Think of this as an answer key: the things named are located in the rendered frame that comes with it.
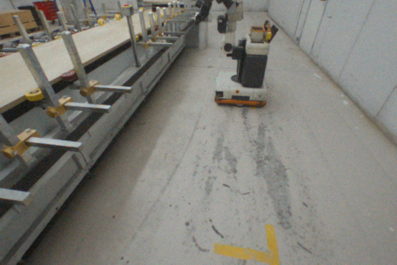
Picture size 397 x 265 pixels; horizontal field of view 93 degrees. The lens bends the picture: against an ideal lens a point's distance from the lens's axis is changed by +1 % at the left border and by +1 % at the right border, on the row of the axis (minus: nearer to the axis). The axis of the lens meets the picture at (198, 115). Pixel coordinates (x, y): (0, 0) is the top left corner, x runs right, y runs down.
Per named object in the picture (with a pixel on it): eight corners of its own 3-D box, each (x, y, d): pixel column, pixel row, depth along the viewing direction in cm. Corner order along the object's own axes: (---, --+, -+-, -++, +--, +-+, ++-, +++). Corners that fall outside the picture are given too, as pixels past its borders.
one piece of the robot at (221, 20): (229, 28, 240) (231, 9, 228) (229, 33, 218) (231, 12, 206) (216, 28, 242) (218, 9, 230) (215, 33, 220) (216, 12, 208)
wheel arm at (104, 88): (133, 92, 124) (132, 86, 121) (131, 94, 121) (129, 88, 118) (73, 87, 129) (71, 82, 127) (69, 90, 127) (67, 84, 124)
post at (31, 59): (73, 129, 110) (30, 43, 82) (69, 133, 107) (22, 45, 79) (67, 128, 110) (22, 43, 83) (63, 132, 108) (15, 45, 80)
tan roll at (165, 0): (201, 3, 425) (201, -3, 418) (200, 4, 415) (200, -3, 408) (141, 3, 444) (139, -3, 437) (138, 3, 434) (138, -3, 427)
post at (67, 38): (98, 106, 130) (70, 30, 102) (95, 108, 127) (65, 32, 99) (93, 105, 130) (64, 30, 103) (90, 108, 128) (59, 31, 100)
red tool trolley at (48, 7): (64, 22, 835) (56, 0, 788) (53, 25, 773) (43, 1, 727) (53, 22, 837) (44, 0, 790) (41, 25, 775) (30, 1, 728)
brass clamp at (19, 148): (43, 138, 90) (37, 130, 87) (16, 159, 79) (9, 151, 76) (31, 137, 91) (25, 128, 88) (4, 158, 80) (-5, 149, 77)
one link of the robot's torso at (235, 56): (240, 56, 252) (243, 37, 238) (241, 64, 230) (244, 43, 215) (220, 56, 256) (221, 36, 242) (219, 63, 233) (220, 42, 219)
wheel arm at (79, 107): (113, 111, 102) (110, 104, 100) (109, 115, 100) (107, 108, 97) (42, 105, 108) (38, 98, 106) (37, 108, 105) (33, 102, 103)
